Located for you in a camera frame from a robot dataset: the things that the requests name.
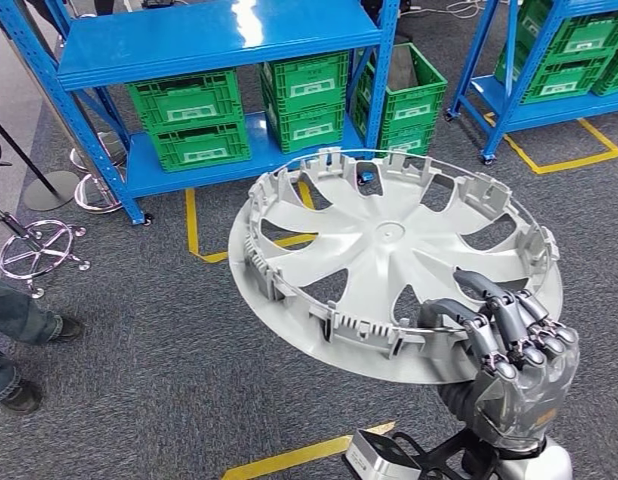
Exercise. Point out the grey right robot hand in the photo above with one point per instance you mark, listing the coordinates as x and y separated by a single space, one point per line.
529 397

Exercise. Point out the grey plastic wheel hubcap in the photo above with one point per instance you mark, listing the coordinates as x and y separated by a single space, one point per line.
389 258

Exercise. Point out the blue steel shelf rack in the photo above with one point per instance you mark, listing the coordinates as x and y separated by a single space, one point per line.
214 36
534 112

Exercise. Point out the yellow floor tape outline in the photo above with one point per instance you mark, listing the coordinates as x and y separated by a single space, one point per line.
191 225
564 164

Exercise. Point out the green plastic crate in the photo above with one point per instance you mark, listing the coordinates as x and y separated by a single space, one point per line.
201 149
309 129
554 85
184 99
414 106
614 78
406 142
581 43
307 76

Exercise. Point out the grey plastic sheet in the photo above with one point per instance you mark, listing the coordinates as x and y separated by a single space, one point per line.
401 66

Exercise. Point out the chrome star-base stool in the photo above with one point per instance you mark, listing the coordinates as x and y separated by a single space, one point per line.
36 248

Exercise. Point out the person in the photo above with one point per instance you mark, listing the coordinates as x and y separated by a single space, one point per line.
19 318

